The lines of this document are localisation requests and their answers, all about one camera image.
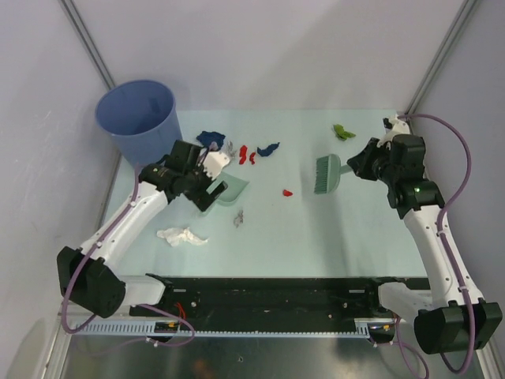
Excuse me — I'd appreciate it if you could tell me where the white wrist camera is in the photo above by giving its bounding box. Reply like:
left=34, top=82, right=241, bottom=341
left=381, top=115, right=410, bottom=143
left=202, top=152, right=230, bottom=180

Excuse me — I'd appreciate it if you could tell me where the perforated cable duct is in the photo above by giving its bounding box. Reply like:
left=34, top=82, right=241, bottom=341
left=78, top=319, right=395, bottom=339

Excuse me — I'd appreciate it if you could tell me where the white paper scrap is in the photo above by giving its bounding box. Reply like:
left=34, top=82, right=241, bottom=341
left=156, top=228, right=208, bottom=247

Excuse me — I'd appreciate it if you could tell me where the green dustpan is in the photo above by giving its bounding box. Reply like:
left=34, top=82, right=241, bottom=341
left=207, top=172, right=249, bottom=206

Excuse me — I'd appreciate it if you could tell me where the blue plastic bucket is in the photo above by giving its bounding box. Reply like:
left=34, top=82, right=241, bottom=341
left=95, top=80, right=183, bottom=167

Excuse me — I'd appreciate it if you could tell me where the left aluminium frame post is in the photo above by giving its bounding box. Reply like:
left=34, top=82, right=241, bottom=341
left=58, top=0, right=116, bottom=90

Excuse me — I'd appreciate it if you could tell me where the large dark blue scrap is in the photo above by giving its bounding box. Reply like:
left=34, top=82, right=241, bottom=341
left=196, top=131, right=226, bottom=151

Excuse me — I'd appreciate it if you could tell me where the aluminium frame post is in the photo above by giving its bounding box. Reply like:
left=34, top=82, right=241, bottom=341
left=403, top=0, right=481, bottom=114
left=58, top=0, right=116, bottom=90

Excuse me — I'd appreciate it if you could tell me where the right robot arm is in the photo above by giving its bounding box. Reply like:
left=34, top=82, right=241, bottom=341
left=347, top=134, right=503, bottom=355

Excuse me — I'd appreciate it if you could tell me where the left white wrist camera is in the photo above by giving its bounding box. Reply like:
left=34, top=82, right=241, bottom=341
left=202, top=152, right=230, bottom=180

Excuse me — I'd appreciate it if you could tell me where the green paper scrap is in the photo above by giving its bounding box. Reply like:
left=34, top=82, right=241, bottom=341
left=333, top=124, right=356, bottom=141

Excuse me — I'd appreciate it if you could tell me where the right aluminium frame post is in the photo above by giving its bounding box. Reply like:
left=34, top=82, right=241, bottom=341
left=403, top=0, right=481, bottom=114

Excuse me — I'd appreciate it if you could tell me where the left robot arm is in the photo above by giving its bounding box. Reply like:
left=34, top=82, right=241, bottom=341
left=57, top=141, right=230, bottom=318

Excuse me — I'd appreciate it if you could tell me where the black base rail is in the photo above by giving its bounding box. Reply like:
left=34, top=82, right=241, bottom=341
left=155, top=277, right=391, bottom=332

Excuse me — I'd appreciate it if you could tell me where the small dark blue scrap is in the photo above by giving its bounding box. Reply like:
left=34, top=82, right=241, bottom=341
left=256, top=142, right=280, bottom=157

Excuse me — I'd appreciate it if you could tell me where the grey paper scrap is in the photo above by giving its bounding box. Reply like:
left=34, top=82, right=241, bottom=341
left=223, top=141, right=237, bottom=161
left=234, top=209, right=244, bottom=228

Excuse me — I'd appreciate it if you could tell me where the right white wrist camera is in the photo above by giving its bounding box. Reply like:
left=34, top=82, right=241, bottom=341
left=381, top=115, right=410, bottom=143

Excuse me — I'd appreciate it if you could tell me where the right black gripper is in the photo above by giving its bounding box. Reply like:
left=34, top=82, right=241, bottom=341
left=349, top=137, right=399, bottom=185

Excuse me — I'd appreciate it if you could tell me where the green hand brush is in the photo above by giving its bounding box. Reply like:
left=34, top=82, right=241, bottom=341
left=314, top=154, right=352, bottom=194

